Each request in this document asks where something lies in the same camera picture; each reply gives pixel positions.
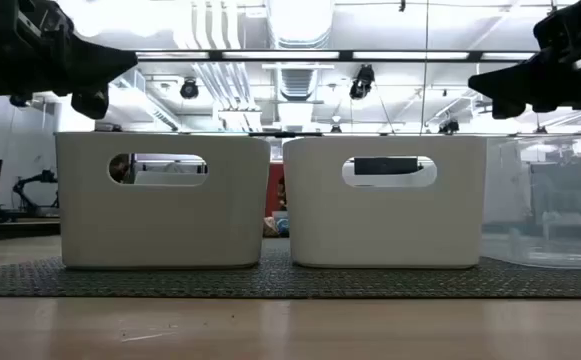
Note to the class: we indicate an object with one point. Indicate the frosted translucent plastic bin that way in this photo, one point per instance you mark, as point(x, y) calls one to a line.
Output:
point(170, 225)

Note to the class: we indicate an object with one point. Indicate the blue wrapped granola bar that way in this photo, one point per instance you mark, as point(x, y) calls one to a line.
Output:
point(283, 226)

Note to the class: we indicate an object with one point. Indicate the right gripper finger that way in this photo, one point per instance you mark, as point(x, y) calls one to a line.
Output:
point(520, 87)
point(515, 70)

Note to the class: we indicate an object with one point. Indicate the black overhead crossbar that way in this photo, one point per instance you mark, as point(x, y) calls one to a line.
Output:
point(346, 55)

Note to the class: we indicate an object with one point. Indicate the dark woven placemat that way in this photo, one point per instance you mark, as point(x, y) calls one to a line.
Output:
point(270, 282)

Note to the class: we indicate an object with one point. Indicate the black background robot arm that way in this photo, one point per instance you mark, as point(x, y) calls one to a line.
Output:
point(45, 176)

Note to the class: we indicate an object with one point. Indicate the clear plastic bin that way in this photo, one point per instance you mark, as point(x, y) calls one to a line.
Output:
point(545, 225)

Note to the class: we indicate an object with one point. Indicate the black ceiling spot lamp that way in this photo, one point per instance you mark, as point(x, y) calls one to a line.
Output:
point(189, 89)
point(361, 85)
point(20, 101)
point(449, 127)

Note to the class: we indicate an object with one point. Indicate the white plastic bin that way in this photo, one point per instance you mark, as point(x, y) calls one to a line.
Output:
point(385, 225)

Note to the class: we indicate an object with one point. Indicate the dark background bench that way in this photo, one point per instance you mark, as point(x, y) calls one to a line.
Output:
point(15, 229)

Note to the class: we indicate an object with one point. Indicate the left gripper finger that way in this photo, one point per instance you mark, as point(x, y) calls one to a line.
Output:
point(100, 55)
point(95, 75)

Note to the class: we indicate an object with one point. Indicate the black background screen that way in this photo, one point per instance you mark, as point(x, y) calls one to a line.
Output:
point(385, 166)

